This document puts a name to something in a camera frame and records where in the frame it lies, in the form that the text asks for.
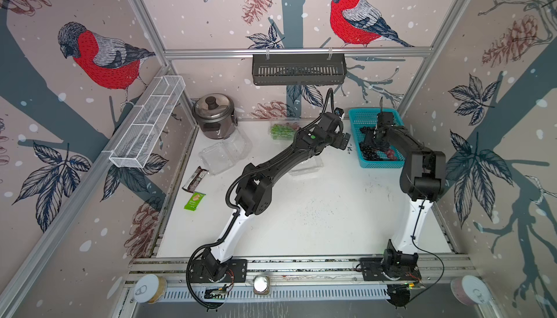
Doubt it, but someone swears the black hanging wire basket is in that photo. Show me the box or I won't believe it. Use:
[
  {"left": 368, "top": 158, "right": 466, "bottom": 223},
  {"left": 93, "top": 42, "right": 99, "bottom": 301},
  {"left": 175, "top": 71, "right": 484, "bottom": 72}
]
[{"left": 252, "top": 54, "right": 348, "bottom": 86}]

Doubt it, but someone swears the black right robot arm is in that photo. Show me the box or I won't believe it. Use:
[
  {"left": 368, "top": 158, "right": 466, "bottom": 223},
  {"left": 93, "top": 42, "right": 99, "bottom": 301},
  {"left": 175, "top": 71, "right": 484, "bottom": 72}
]
[{"left": 364, "top": 111, "right": 446, "bottom": 279}]

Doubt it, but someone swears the silver rice cooker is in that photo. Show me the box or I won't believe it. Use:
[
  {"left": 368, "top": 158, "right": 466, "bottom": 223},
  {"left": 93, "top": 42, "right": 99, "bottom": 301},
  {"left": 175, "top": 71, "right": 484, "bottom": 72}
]
[{"left": 193, "top": 93, "right": 238, "bottom": 140}]

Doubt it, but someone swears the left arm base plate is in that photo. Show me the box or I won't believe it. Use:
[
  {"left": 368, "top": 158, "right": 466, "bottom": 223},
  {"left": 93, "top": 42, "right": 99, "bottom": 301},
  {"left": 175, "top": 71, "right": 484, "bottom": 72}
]
[{"left": 187, "top": 258, "right": 247, "bottom": 283}]

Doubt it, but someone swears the pink red grape bunch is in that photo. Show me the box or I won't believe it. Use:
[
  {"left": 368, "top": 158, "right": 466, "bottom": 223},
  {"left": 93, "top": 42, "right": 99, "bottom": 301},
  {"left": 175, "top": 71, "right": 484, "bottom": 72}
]
[{"left": 385, "top": 149, "right": 398, "bottom": 161}]

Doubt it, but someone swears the green grape bunch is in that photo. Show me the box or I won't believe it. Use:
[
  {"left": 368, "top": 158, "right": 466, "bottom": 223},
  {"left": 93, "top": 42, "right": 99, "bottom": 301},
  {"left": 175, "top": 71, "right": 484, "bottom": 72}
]
[{"left": 270, "top": 124, "right": 297, "bottom": 141}]

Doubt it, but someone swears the teal plastic basket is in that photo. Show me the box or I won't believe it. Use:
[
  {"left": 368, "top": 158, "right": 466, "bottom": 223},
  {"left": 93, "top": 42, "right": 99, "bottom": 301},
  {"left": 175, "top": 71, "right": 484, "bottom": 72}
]
[{"left": 348, "top": 108, "right": 405, "bottom": 169}]

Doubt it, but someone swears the small round silver light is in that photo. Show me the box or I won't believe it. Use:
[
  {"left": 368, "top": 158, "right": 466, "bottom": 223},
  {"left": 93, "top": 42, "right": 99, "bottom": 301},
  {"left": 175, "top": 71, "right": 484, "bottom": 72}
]
[{"left": 253, "top": 275, "right": 271, "bottom": 296}]

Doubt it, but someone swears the white tape roll right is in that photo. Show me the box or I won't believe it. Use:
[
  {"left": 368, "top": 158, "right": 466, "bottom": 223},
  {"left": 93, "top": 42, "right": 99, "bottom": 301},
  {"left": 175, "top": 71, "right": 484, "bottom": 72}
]
[{"left": 451, "top": 275, "right": 493, "bottom": 306}]

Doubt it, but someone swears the white wire mesh shelf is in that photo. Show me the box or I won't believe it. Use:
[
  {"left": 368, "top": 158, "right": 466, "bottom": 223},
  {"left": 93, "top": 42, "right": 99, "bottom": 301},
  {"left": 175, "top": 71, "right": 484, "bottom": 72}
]
[{"left": 109, "top": 75, "right": 185, "bottom": 168}]

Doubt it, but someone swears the brown snack packet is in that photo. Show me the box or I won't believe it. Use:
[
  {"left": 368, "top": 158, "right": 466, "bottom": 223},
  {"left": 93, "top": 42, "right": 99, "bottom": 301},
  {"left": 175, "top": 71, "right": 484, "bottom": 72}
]
[{"left": 181, "top": 166, "right": 208, "bottom": 193}]

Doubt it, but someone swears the green snack packet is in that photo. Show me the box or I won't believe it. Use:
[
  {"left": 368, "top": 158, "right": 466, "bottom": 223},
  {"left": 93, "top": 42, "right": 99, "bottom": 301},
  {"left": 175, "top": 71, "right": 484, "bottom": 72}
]
[{"left": 184, "top": 192, "right": 205, "bottom": 212}]

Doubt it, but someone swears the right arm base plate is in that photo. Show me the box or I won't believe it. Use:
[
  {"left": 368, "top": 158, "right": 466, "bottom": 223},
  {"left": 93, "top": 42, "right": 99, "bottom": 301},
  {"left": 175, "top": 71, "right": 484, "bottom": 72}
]
[{"left": 357, "top": 257, "right": 422, "bottom": 283}]

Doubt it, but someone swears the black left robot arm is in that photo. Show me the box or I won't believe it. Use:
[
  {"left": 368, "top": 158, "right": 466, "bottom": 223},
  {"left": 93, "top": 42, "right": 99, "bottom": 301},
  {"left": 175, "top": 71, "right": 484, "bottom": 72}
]
[{"left": 189, "top": 88, "right": 350, "bottom": 282}]

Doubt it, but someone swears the clear clamshell container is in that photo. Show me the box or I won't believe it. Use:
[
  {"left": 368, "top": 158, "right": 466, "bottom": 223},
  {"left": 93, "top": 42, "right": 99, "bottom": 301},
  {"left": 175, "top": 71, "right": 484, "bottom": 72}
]
[
  {"left": 268, "top": 121, "right": 300, "bottom": 142},
  {"left": 288, "top": 156, "right": 323, "bottom": 176},
  {"left": 199, "top": 129, "right": 252, "bottom": 175}
]

